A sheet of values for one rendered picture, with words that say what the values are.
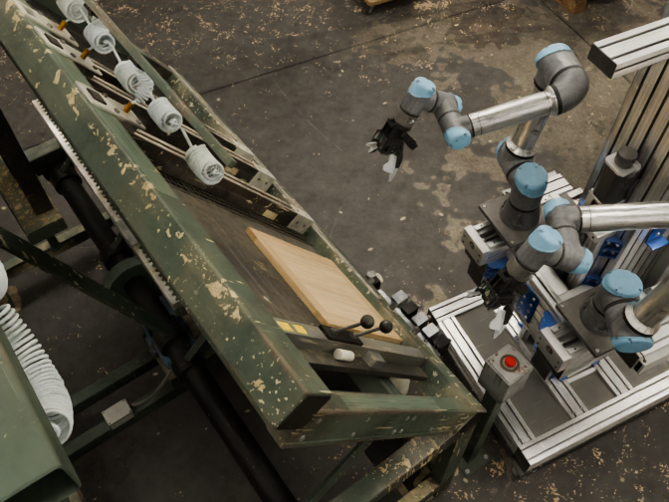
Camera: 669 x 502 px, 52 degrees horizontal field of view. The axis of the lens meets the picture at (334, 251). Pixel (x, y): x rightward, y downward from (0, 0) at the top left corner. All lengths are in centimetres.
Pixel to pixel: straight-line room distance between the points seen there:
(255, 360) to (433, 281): 246
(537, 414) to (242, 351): 206
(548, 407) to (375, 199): 156
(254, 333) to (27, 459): 51
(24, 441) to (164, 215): 68
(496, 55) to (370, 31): 91
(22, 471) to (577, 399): 263
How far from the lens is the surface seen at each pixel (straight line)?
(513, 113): 221
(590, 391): 333
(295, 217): 263
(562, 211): 196
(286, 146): 430
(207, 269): 142
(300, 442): 145
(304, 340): 169
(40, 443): 100
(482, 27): 530
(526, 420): 319
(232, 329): 136
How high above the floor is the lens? 307
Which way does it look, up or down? 54 degrees down
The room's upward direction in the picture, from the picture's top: straight up
